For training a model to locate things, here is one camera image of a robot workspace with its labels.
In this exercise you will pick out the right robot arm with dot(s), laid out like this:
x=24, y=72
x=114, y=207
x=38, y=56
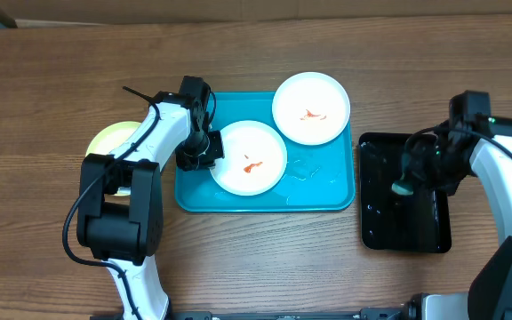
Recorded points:
x=490, y=294

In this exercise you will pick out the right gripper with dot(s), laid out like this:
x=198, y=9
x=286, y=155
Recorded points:
x=416, y=171

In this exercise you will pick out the yellow-green plate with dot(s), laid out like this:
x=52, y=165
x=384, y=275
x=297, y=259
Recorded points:
x=112, y=137

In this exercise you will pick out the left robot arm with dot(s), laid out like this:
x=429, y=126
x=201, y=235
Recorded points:
x=119, y=210

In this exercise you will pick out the teal plastic tray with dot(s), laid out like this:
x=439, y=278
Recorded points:
x=316, y=179

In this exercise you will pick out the white plate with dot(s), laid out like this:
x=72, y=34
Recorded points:
x=311, y=108
x=255, y=158

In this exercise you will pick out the black plastic tray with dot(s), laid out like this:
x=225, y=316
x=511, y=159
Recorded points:
x=416, y=223

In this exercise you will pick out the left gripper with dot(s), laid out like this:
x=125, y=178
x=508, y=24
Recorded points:
x=187, y=164

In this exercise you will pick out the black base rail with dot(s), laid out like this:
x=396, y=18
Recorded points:
x=404, y=313

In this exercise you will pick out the green sponge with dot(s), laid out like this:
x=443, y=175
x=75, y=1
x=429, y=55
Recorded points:
x=403, y=186

